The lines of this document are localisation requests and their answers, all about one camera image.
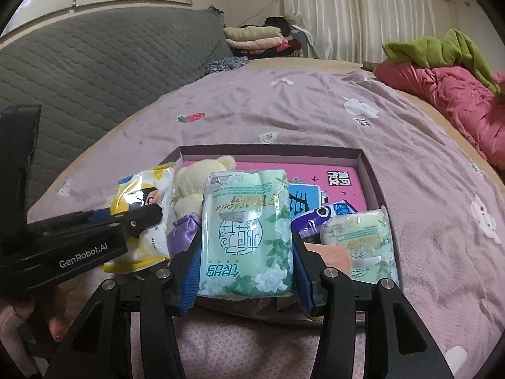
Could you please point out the green floral tissue pack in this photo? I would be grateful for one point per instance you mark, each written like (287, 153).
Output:
(369, 240)

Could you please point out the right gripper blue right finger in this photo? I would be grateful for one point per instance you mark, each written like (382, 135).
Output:
(308, 266)

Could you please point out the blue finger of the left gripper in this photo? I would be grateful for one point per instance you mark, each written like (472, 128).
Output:
(100, 215)
(85, 239)

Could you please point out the person's left hand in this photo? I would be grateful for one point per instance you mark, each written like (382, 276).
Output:
(59, 308)

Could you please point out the pink quilted comforter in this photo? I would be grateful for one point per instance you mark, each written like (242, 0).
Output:
(470, 107)

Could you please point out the pink and blue book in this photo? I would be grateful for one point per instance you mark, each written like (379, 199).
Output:
(287, 189)

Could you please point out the dark patterned cloth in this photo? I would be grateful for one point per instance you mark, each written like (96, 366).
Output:
(225, 64)

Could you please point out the teddy bear purple dress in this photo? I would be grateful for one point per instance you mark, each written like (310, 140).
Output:
(187, 206)

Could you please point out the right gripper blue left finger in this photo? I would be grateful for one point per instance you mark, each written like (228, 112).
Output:
(181, 294)

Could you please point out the green blanket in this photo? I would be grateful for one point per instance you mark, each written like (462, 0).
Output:
(454, 49)

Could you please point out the white pleated curtain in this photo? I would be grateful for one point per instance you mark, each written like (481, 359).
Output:
(355, 30)

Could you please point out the grey quilted headboard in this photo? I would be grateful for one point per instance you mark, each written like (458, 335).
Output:
(92, 71)

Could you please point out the pink patterned bed sheet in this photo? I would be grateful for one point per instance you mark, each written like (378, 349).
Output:
(448, 219)

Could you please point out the purple cartoon tissue pack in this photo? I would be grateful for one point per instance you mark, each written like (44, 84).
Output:
(308, 224)

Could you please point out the stack of folded clothes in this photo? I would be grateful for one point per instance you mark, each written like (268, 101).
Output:
(276, 38)

